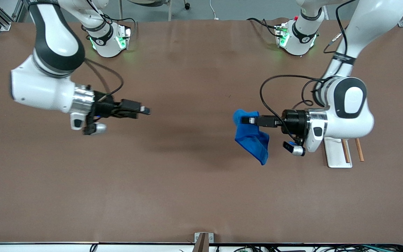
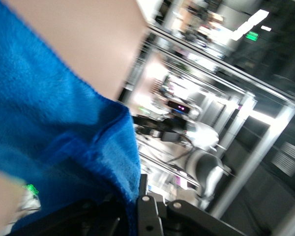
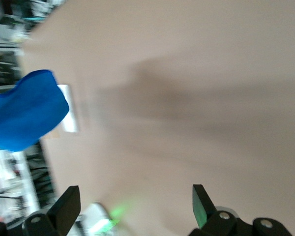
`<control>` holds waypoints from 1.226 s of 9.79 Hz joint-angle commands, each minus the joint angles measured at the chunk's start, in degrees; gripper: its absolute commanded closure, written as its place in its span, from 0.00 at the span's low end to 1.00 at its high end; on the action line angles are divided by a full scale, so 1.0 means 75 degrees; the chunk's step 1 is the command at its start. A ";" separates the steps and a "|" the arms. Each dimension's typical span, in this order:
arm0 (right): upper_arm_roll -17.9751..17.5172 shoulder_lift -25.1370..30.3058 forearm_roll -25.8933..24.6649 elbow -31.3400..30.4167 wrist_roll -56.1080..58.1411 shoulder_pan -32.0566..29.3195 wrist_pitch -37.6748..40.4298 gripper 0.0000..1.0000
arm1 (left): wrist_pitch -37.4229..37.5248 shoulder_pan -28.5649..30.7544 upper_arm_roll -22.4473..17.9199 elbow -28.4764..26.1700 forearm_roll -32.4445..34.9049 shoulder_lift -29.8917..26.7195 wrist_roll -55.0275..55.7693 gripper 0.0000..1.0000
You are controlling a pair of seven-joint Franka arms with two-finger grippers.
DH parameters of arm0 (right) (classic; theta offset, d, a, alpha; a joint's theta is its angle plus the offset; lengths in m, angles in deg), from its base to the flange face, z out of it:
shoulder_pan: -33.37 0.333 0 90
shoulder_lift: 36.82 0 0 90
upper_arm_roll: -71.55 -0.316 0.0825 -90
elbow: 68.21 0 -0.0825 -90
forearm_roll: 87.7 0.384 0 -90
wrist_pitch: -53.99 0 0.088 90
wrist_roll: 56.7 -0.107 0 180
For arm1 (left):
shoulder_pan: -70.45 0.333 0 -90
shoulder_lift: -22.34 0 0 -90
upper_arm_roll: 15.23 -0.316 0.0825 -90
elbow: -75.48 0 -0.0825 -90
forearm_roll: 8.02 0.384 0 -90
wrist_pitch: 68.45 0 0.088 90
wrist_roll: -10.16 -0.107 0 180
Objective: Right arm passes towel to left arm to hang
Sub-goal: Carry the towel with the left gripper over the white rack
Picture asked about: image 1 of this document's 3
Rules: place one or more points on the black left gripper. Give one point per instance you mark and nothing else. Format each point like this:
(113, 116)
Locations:
(293, 121)

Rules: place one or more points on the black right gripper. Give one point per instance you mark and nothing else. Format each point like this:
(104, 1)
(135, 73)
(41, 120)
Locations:
(106, 107)

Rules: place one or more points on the blue microfiber towel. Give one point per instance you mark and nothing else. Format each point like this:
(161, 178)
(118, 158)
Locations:
(254, 143)

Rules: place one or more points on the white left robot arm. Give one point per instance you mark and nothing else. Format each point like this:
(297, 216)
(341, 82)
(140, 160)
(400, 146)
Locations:
(348, 112)

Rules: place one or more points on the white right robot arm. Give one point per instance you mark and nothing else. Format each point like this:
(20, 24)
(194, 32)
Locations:
(47, 87)

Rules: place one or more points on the wooden rack rod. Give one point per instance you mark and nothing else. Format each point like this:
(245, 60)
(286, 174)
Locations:
(359, 150)
(346, 152)

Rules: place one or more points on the brown table cover sheet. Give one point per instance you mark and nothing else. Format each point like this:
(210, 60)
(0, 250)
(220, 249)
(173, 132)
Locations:
(201, 196)

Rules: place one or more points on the thin grey metal pole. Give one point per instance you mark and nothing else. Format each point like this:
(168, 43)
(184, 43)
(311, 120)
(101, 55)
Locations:
(121, 9)
(170, 10)

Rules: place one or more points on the office chair base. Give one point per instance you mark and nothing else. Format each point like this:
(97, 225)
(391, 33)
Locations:
(159, 2)

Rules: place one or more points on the white rack base plate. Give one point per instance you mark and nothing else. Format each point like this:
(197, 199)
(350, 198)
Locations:
(334, 157)

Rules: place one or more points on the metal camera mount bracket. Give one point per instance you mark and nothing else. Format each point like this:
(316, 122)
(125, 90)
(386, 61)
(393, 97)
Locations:
(203, 241)

